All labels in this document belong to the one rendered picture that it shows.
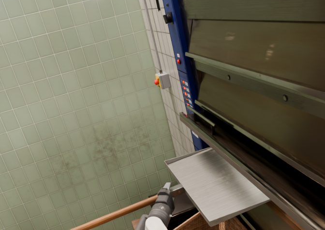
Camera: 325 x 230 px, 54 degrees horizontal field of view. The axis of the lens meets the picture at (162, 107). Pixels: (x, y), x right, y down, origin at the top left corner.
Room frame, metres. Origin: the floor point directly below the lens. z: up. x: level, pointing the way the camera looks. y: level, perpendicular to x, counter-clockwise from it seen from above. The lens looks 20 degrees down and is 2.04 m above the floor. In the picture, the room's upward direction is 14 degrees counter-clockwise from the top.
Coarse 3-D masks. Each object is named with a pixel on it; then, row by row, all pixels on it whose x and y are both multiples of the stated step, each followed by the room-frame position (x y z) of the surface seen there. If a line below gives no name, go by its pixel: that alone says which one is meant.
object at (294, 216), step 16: (208, 112) 1.57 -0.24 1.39; (192, 128) 1.38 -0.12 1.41; (208, 128) 1.35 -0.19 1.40; (224, 128) 1.33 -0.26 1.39; (208, 144) 1.21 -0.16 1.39; (224, 144) 1.15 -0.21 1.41; (240, 144) 1.14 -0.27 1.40; (256, 144) 1.12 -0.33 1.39; (256, 160) 0.99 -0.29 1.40; (272, 160) 0.98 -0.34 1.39; (272, 176) 0.87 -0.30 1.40; (288, 176) 0.86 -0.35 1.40; (304, 176) 0.85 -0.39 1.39; (288, 192) 0.78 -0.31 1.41; (304, 192) 0.77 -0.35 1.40; (320, 192) 0.76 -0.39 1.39; (288, 208) 0.71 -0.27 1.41; (320, 208) 0.69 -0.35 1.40; (304, 224) 0.64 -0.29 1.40
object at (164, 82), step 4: (164, 72) 2.20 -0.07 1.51; (156, 76) 2.18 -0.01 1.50; (160, 76) 2.13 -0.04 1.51; (164, 76) 2.13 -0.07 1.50; (168, 76) 2.14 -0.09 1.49; (160, 80) 2.13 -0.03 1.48; (164, 80) 2.13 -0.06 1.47; (168, 80) 2.14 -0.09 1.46; (160, 84) 2.13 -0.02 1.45; (164, 84) 2.13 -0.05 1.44; (168, 84) 2.14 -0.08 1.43; (164, 88) 2.13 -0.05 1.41
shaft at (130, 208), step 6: (150, 198) 1.19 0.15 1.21; (156, 198) 1.19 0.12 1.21; (132, 204) 1.18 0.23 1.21; (138, 204) 1.17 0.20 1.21; (144, 204) 1.17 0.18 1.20; (150, 204) 1.18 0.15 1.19; (120, 210) 1.16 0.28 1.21; (126, 210) 1.16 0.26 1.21; (132, 210) 1.16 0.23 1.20; (102, 216) 1.15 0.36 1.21; (108, 216) 1.14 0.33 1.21; (114, 216) 1.14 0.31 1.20; (120, 216) 1.15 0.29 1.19; (90, 222) 1.13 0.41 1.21; (96, 222) 1.13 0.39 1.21; (102, 222) 1.13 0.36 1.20; (78, 228) 1.11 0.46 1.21; (84, 228) 1.11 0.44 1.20; (90, 228) 1.12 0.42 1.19
